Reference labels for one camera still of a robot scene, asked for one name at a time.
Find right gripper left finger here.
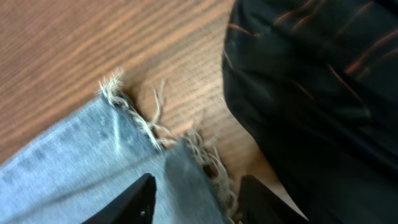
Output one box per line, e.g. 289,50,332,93
83,174,157,224

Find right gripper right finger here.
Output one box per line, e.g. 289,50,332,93
238,175,309,224

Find light blue denim jeans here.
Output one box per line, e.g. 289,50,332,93
1,70,238,223

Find black printed garment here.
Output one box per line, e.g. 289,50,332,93
223,0,397,223

